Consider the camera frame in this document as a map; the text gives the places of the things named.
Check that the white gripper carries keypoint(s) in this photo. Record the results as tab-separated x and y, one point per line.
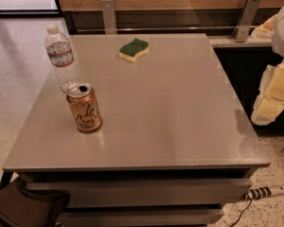
283	35

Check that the orange LaCroix soda can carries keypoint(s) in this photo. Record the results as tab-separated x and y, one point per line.
82	101

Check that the green and yellow sponge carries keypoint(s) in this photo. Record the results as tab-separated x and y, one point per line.
134	50

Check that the white power strip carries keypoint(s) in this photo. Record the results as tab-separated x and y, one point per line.
263	192

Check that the upper grey drawer front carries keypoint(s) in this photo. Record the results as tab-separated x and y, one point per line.
148	193

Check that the grey drawer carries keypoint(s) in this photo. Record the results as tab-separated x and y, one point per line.
147	218
148	193

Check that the clear plastic water bottle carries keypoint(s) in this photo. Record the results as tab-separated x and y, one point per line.
61	56

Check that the lower grey drawer front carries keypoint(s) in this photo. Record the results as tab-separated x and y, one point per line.
147	218

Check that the dark brown chair seat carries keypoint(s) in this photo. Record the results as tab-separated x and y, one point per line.
22	208

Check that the right metal wall bracket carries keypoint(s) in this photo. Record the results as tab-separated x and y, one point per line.
241	32

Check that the metal wall bracket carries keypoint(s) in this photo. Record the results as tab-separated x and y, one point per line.
241	32
108	15

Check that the left metal wall bracket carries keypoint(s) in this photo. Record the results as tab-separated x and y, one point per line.
108	15

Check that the horizontal metal rail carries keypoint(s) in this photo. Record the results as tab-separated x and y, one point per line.
163	29

